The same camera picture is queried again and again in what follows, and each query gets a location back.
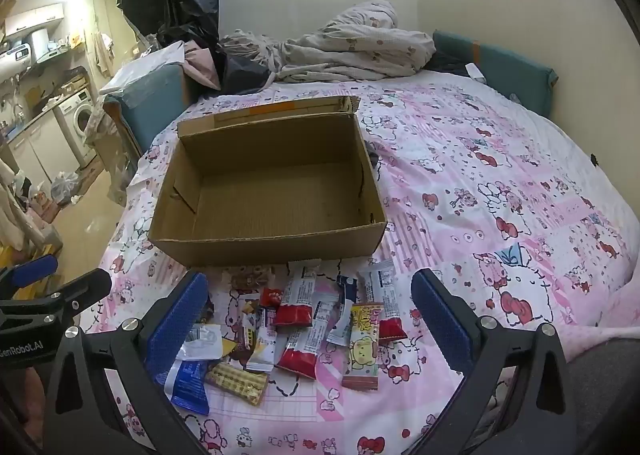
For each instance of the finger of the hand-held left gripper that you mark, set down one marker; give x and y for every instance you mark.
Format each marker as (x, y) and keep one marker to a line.
(31, 270)
(82, 287)

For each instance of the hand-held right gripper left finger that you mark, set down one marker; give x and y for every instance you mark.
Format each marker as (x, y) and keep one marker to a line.
(175, 330)

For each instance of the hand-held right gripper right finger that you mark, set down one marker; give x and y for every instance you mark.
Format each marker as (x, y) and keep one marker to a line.
(442, 325)

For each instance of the white silver packet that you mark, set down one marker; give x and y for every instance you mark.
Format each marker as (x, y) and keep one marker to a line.
(205, 340)

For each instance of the blue snack bag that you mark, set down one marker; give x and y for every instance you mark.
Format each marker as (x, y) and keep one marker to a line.
(188, 387)

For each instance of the red and white snack packet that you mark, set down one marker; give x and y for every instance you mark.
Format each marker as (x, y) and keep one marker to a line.
(386, 307)
(300, 352)
(300, 295)

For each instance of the brown and white cartoon packet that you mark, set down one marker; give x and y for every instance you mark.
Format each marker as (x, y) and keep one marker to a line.
(246, 335)

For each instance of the wafer biscuit packet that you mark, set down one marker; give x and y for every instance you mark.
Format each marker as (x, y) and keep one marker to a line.
(235, 381)

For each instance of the yellow cartoon snack packet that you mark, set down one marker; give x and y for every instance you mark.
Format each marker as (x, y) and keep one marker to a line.
(363, 347)

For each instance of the white and orange snack packet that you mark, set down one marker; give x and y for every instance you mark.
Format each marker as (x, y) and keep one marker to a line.
(263, 342)

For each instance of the clear packet with brown snack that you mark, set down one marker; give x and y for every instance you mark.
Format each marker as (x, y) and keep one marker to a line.
(251, 280)

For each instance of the navy and white snack packet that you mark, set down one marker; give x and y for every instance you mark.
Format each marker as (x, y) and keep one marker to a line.
(348, 289)

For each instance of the white and blue torn packet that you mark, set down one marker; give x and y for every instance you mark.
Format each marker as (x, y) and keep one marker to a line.
(340, 330)

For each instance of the small red snack packet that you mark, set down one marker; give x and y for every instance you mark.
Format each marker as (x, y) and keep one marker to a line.
(272, 296)

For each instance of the cardboard box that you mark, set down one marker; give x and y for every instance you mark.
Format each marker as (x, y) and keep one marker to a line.
(270, 195)

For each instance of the beige hanging cloth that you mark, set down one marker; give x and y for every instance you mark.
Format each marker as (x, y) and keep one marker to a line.
(12, 205)

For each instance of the white plastic bag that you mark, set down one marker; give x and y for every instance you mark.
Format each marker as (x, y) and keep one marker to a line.
(64, 185)

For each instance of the kitchen counter cabinet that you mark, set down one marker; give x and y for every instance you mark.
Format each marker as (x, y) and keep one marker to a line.
(32, 152)

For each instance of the pink printed bed sheet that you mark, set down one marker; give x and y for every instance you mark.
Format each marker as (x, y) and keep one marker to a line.
(475, 195)

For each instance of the white washing machine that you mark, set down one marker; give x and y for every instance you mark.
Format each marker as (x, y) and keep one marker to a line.
(77, 116)

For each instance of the grey cloth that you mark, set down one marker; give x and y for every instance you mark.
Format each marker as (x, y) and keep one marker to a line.
(605, 395)

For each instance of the teal cushion left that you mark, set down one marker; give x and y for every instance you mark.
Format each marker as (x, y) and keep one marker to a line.
(150, 102)

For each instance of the teal cushion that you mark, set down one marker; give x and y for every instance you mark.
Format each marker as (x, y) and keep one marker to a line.
(150, 102)
(495, 67)

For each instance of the white water heater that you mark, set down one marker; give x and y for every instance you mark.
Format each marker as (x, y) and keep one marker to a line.
(17, 58)

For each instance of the small black clip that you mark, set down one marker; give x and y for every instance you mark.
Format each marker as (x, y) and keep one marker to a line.
(595, 160)

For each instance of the white paper sheet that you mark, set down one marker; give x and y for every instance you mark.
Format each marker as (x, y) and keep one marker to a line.
(145, 69)

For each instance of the hanging towel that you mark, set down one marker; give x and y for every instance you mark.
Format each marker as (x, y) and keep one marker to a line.
(102, 51)

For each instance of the pink cloth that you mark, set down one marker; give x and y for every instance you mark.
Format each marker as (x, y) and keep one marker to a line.
(200, 66)

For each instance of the white tag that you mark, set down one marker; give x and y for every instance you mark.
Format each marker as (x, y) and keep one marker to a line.
(472, 70)

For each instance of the black cloth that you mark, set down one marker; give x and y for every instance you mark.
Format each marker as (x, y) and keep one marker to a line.
(450, 62)

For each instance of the teal cushion right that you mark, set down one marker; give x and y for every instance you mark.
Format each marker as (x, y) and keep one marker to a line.
(495, 67)

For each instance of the dark cloth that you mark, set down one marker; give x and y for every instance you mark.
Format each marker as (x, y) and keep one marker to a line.
(242, 72)

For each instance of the floral grey quilt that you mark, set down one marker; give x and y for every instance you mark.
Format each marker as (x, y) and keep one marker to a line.
(350, 47)

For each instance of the kitchen wall cabinet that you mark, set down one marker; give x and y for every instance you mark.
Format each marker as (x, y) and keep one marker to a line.
(35, 18)

